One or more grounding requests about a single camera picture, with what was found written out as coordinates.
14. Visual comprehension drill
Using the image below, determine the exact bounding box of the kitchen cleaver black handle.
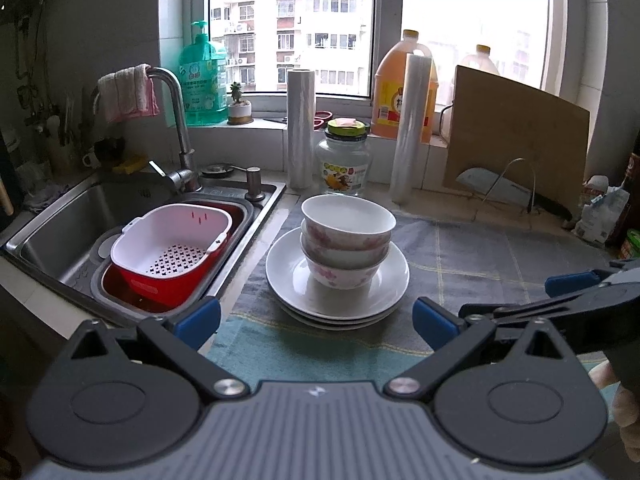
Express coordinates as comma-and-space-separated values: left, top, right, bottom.
456, 167, 573, 221

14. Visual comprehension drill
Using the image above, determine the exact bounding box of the dark soy sauce bottle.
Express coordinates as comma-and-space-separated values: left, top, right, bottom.
611, 134, 640, 252

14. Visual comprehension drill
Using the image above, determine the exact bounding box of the steel sink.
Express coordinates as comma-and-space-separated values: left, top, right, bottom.
2, 174, 284, 326

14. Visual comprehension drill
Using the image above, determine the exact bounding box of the green lid sauce jar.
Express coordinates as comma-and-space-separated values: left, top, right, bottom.
618, 230, 640, 259

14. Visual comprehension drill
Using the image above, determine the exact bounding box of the white floral bowl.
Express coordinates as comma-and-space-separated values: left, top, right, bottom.
304, 252, 383, 290
302, 194, 397, 250
300, 220, 390, 270

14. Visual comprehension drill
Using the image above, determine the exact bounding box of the plastic wrap roll right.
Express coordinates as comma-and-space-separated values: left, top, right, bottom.
390, 51, 432, 205

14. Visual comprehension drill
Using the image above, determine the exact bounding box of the glass jar green lid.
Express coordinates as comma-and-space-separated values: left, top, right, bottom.
316, 118, 372, 196

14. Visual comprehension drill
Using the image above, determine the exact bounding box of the red basin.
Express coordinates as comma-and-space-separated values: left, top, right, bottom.
110, 200, 253, 312

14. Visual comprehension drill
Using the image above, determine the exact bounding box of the steel faucet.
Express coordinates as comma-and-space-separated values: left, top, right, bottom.
144, 65, 202, 195

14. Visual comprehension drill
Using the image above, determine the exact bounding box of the orange oil bottle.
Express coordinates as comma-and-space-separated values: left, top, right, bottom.
371, 29, 432, 139

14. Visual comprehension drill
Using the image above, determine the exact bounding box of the small potted plant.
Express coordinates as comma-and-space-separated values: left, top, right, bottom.
228, 81, 253, 126

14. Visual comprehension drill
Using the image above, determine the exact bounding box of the white plastic food bag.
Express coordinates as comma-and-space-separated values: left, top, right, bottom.
573, 176, 629, 245

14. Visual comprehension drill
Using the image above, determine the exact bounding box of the stained white fruit plate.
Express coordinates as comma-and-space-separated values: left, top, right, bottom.
284, 309, 388, 332

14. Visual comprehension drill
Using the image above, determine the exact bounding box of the soap dispenser pump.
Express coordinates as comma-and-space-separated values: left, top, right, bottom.
231, 165, 265, 203

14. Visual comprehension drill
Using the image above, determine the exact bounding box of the bamboo cutting board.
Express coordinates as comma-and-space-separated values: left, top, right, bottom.
442, 66, 589, 214

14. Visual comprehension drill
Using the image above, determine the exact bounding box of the right gloved hand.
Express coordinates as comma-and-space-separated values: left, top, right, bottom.
589, 361, 640, 464

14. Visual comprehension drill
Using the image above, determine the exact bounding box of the pink white dishcloth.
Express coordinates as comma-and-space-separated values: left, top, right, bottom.
98, 64, 160, 124

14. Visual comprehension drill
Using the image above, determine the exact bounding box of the metal wire rack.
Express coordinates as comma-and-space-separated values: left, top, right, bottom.
481, 157, 537, 212

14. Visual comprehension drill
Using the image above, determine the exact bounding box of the plastic wrap roll left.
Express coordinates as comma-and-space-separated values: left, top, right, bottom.
286, 70, 316, 190

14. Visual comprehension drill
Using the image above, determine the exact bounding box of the green detergent bottle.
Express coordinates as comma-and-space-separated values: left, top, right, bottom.
178, 21, 228, 127

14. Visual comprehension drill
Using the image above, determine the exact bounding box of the white colander basket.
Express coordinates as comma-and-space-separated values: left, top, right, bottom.
110, 204, 232, 280

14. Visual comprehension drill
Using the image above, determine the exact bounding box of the grey checked towel mat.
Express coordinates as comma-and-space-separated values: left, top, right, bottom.
201, 214, 611, 386

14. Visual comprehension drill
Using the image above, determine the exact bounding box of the plastic wrap roll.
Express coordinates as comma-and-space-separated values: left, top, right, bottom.
390, 51, 432, 205
286, 70, 316, 190

